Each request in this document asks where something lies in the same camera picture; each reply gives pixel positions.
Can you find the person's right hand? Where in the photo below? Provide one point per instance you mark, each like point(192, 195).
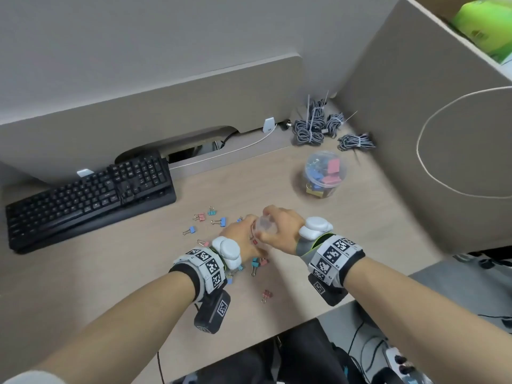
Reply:
point(288, 231)

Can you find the person's left hand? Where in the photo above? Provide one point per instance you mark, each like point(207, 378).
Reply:
point(244, 239)

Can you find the small clear plastic jar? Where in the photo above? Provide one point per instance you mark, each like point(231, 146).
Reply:
point(266, 227)

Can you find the pile of mixed binder clips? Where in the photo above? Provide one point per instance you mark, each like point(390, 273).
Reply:
point(192, 230)

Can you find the person's left forearm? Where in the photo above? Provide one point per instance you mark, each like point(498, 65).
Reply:
point(120, 327)

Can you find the person's right forearm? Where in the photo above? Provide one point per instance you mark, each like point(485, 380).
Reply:
point(420, 311)

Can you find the person's white left sleeve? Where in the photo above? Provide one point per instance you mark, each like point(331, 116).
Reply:
point(32, 377)

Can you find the white left hand tracker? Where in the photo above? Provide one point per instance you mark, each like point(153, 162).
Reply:
point(228, 249)

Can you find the white hand tracker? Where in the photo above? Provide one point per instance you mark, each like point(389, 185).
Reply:
point(228, 249)
point(316, 227)

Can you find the white right hand tracker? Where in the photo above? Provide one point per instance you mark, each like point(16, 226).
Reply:
point(316, 227)

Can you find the grey left marker wristband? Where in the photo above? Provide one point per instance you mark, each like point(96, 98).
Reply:
point(200, 263)

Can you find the grey marker wristband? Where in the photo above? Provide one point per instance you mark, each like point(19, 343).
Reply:
point(200, 263)
point(332, 255)

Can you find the grey right marker wristband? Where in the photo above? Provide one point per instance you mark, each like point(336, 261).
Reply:
point(332, 255)

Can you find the black plug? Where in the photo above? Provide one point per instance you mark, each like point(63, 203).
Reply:
point(286, 125)

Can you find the beige desk side panel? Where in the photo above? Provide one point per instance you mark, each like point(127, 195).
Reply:
point(400, 115)

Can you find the black keyboard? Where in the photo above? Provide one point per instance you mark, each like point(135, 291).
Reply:
point(80, 203)

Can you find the white power strip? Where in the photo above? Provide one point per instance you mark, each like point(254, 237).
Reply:
point(400, 361)

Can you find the bright green package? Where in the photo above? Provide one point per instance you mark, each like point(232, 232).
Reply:
point(484, 23)

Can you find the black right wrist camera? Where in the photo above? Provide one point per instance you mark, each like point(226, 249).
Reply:
point(328, 291)

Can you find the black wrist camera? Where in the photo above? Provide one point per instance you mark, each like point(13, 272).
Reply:
point(328, 291)
point(212, 311)

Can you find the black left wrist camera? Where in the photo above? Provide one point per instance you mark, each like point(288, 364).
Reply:
point(212, 311)

